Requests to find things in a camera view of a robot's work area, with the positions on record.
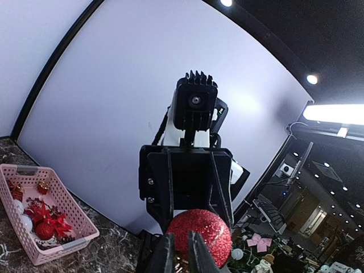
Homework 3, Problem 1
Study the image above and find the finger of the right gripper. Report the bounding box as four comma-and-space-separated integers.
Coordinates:
209, 149, 234, 229
147, 149, 174, 233

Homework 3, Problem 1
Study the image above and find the white ball ornament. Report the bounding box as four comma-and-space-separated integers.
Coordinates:
20, 214, 33, 232
13, 199, 24, 214

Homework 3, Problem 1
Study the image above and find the left black frame pole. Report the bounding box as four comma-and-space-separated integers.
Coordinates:
10, 0, 104, 143

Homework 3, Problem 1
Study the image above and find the red gift box ornament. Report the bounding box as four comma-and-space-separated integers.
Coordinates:
6, 180, 50, 201

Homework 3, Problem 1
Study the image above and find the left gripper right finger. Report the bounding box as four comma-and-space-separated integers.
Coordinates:
188, 231, 220, 273

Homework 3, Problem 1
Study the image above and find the red ball ornament cluster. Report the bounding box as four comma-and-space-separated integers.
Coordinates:
24, 197, 75, 244

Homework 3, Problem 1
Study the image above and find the pink plastic basket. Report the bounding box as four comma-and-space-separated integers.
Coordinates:
1, 164, 100, 266

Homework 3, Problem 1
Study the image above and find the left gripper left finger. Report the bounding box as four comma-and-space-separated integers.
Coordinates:
135, 232, 175, 273

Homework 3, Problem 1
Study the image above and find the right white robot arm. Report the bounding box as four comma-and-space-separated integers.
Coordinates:
139, 94, 249, 233

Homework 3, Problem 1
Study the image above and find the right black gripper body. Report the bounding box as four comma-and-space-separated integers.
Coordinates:
138, 144, 251, 234

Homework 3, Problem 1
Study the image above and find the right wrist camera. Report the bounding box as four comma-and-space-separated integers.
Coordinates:
173, 71, 218, 148

